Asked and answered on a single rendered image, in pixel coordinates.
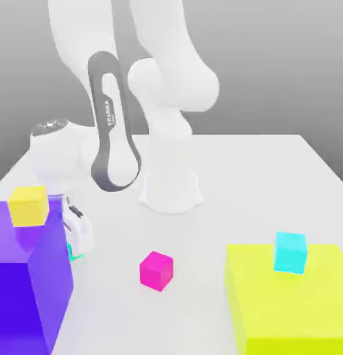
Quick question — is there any small magenta cube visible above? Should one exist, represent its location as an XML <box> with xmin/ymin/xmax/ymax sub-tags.
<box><xmin>139</xmin><ymin>250</ymin><xmax>175</xmax><ymax>293</ymax></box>

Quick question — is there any small yellow cube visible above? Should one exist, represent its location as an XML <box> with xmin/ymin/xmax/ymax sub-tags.
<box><xmin>8</xmin><ymin>185</ymin><xmax>51</xmax><ymax>228</ymax></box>

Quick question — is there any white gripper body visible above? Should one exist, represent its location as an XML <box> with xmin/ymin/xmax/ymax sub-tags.
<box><xmin>62</xmin><ymin>214</ymin><xmax>97</xmax><ymax>255</ymax></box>

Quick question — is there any small cyan cube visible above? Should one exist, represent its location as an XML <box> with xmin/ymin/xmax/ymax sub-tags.
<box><xmin>272</xmin><ymin>231</ymin><xmax>309</xmax><ymax>276</ymax></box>

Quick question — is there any large purple box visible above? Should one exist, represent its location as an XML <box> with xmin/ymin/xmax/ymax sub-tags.
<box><xmin>0</xmin><ymin>193</ymin><xmax>75</xmax><ymax>355</ymax></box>

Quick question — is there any large yellow-green box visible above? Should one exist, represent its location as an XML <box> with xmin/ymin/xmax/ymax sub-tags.
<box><xmin>225</xmin><ymin>243</ymin><xmax>343</xmax><ymax>355</ymax></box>

